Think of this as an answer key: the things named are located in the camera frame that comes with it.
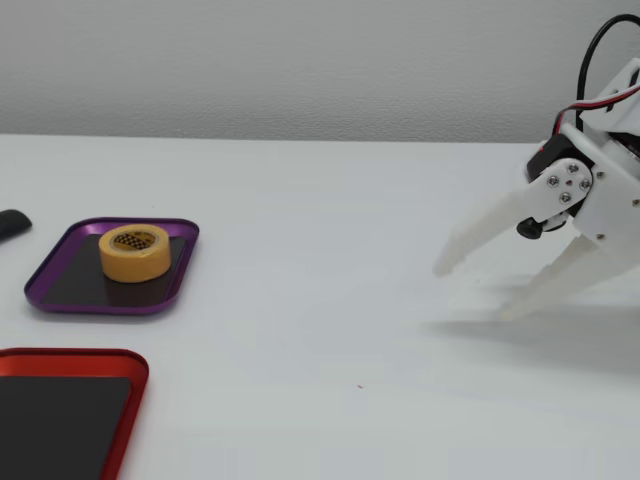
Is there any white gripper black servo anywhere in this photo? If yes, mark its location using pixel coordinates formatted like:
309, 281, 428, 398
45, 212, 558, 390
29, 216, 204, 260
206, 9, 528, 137
431, 122, 640, 322

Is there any yellow masking tape roll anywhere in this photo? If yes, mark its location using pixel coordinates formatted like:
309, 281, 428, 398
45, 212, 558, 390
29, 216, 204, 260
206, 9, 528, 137
98, 224, 172, 284

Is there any purple metal dish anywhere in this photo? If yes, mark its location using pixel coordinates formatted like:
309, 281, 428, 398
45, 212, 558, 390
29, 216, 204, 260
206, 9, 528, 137
23, 216, 201, 317

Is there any red metal dish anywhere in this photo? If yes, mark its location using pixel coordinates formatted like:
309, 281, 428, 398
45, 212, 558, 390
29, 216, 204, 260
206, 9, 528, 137
0, 347, 150, 480

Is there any black plastic object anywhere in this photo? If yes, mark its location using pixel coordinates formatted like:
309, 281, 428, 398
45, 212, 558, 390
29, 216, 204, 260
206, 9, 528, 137
0, 209, 34, 245

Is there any red white black servo wire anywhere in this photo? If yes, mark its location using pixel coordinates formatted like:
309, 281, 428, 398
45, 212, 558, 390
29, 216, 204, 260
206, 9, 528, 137
552, 82, 640, 136

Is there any black cable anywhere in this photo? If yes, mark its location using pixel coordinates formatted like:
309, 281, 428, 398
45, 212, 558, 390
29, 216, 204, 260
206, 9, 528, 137
577, 13, 640, 132

